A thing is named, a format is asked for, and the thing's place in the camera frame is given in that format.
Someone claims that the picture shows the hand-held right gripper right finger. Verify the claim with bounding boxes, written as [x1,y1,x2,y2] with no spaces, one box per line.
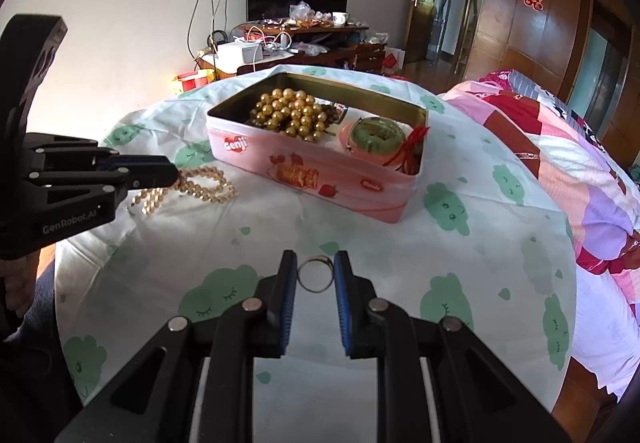
[333,250,571,443]

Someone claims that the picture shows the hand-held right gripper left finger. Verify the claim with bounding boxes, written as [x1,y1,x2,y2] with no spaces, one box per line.
[52,250,299,443]

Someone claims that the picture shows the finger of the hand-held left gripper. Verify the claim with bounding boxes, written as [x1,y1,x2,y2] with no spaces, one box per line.
[25,133,178,174]
[20,171,180,211]

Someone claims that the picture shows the metal ring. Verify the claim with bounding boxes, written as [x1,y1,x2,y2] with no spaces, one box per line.
[297,257,335,295]

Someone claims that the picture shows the cream pearl necklace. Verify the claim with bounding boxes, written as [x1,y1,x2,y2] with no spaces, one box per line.
[127,167,237,218]

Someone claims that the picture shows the pink tin box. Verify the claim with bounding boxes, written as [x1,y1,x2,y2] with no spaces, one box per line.
[205,71,430,224]

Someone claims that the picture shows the gold bead necklace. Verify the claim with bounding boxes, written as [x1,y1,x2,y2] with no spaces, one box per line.
[247,88,337,144]

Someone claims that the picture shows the red tassel cord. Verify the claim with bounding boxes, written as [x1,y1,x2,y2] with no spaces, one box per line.
[382,125,430,174]

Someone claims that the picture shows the green jade bangle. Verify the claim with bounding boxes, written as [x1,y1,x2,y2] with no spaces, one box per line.
[350,118,406,156]

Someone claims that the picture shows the dark bead bracelet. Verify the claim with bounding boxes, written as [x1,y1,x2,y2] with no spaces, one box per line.
[320,102,348,124]

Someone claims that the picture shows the person's left hand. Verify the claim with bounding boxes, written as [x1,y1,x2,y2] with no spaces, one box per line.
[0,254,40,321]

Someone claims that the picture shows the white green cloud tablecloth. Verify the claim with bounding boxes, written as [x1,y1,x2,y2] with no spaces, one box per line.
[52,64,578,443]

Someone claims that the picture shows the red yellow carton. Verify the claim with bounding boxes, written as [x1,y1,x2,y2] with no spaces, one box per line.
[172,69,217,96]

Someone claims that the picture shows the white box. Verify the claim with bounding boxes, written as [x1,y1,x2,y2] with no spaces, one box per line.
[216,42,261,70]

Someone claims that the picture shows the pink bangle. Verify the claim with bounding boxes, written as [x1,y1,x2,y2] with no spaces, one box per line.
[339,115,416,164]

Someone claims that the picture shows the black television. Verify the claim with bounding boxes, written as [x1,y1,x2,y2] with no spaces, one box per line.
[246,0,351,24]

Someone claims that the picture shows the person's dark blue clothing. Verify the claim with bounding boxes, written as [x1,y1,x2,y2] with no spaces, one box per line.
[0,263,83,443]

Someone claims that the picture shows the wooden TV cabinet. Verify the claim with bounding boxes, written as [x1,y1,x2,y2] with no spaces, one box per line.
[192,20,388,84]

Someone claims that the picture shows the white paper bag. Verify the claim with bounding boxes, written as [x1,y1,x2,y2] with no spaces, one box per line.
[382,47,407,76]

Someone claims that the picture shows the pink patchwork quilt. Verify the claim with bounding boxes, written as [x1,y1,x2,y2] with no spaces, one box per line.
[437,69,640,399]

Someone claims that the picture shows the wooden wardrobe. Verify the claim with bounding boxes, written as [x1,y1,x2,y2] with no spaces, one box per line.
[467,0,640,134]

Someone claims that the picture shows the black hanging cables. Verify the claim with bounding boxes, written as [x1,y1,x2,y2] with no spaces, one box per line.
[187,0,231,61]

